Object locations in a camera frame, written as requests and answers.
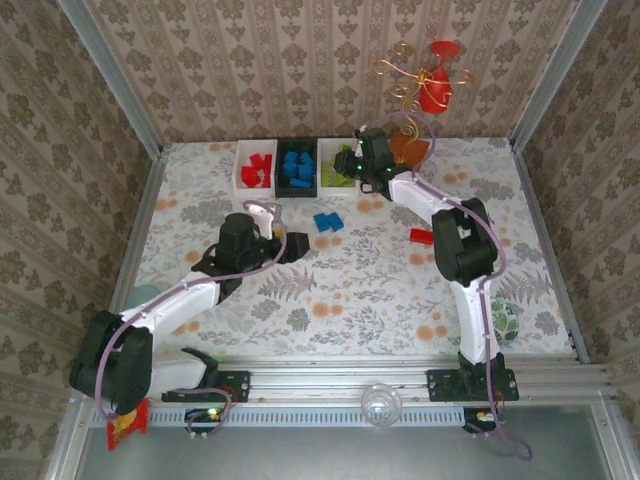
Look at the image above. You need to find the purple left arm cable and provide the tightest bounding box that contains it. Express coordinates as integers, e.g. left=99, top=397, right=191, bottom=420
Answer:
left=93, top=199, right=289, bottom=442

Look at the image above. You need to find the floral patterned table cover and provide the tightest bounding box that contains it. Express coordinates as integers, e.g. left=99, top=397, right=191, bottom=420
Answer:
left=122, top=137, right=576, bottom=359

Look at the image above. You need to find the red vase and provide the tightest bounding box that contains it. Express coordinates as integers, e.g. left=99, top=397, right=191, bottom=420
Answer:
left=418, top=39, right=459, bottom=115

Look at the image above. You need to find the gold wire stand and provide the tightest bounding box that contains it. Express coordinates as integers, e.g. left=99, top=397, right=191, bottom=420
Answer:
left=370, top=42, right=479, bottom=156

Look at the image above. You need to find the black plastic bin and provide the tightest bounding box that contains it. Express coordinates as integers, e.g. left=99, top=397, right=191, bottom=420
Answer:
left=275, top=138, right=320, bottom=199

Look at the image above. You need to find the small electronics board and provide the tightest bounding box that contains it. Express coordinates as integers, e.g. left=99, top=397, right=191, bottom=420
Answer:
left=183, top=405, right=226, bottom=432
left=462, top=405, right=500, bottom=435

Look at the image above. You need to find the aluminium frame post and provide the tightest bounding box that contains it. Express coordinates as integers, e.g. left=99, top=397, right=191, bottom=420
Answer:
left=57, top=0, right=165, bottom=157
left=509, top=0, right=609, bottom=151

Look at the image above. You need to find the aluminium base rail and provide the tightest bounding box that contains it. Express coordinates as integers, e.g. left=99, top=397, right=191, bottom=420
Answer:
left=74, top=357, right=619, bottom=407

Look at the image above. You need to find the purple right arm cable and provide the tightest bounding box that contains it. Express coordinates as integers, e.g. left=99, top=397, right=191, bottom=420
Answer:
left=360, top=110, right=535, bottom=461

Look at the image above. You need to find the slotted grey cable duct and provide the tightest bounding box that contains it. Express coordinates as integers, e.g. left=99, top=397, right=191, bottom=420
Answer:
left=149, top=407, right=466, bottom=426

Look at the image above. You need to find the red snack packet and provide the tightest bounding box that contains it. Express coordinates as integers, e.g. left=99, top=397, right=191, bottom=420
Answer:
left=106, top=398, right=151, bottom=452

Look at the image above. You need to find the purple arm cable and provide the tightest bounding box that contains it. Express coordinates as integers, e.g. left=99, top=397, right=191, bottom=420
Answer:
left=93, top=199, right=289, bottom=442
left=360, top=110, right=535, bottom=461

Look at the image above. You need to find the pale teal round object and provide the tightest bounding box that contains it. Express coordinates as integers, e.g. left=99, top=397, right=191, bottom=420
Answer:
left=125, top=283, right=162, bottom=309

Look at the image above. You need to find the white plastic bin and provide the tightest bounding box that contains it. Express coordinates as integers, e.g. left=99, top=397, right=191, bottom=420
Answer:
left=234, top=139, right=279, bottom=197
left=318, top=138, right=359, bottom=196

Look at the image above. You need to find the orange wooden base board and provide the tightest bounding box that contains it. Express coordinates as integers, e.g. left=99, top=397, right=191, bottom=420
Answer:
left=389, top=132, right=431, bottom=166

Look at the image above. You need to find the clear glass dome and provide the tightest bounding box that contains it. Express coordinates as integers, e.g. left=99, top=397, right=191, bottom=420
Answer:
left=360, top=383, right=404, bottom=429

